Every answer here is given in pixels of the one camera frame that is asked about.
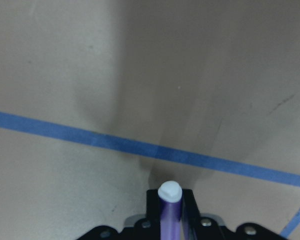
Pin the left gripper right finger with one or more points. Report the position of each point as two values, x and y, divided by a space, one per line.
206 226

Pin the purple marker pen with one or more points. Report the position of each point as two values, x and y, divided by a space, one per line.
170 202

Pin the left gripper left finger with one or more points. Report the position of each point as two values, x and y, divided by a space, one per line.
143 228

